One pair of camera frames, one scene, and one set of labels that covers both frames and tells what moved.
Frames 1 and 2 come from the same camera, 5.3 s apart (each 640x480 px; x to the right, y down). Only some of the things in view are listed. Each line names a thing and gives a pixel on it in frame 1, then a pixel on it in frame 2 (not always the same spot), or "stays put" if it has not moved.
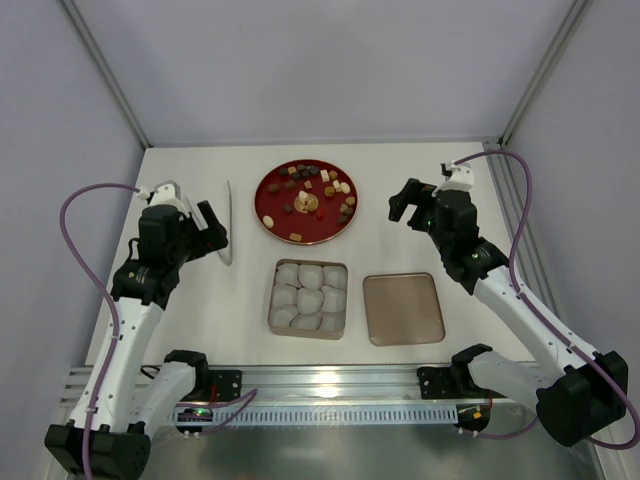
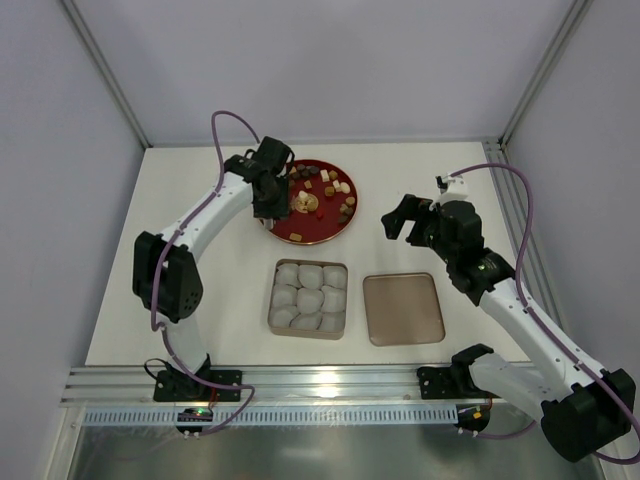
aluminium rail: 319,383 stays put
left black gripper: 201,236 -> 273,201
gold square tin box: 308,299 stays put
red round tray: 305,202 stays put
